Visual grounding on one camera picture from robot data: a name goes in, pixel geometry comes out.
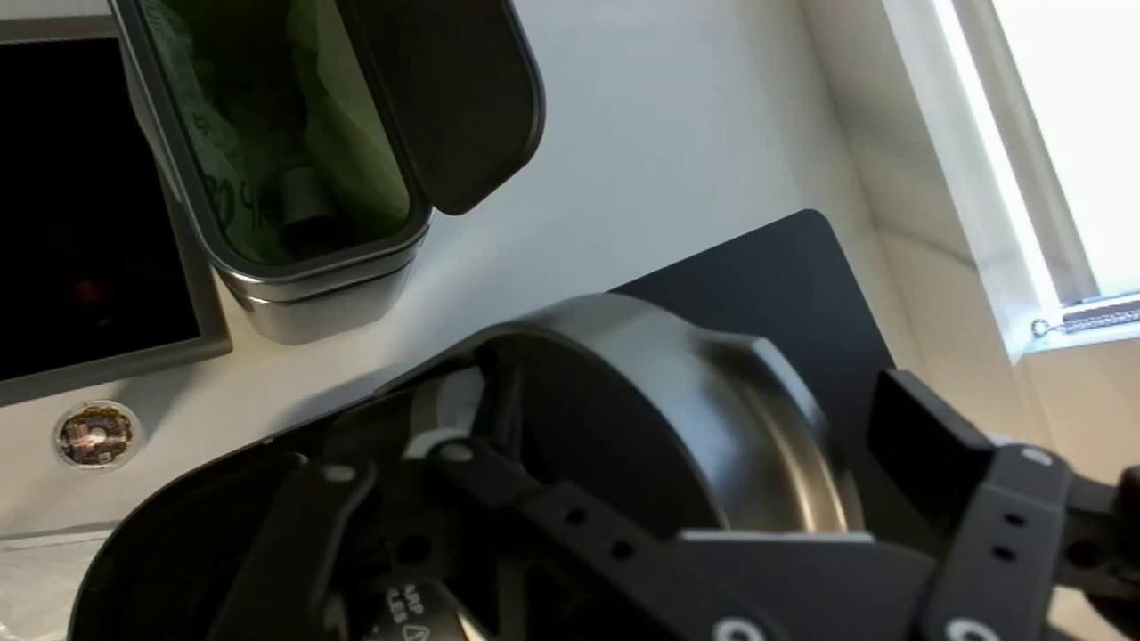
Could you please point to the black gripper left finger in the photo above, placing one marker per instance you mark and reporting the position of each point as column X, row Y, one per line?
column 556, row 521

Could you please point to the green bin liner bag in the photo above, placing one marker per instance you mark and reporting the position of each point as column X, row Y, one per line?
column 235, row 144

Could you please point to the black silver coffee maker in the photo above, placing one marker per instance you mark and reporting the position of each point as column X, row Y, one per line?
column 715, row 393

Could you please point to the window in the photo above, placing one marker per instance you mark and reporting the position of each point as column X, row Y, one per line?
column 1054, row 144

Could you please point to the steel framed counter chute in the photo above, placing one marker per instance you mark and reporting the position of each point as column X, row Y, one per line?
column 84, row 215

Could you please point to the used dark coffee pod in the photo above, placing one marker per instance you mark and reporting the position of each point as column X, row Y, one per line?
column 309, row 198

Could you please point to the white coffee pod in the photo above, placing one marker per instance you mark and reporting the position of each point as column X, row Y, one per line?
column 93, row 433

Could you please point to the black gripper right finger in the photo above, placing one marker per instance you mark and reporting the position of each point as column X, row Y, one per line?
column 1000, row 537

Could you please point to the stainless steel lidded bin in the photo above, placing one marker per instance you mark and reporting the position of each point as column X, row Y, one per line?
column 296, row 291

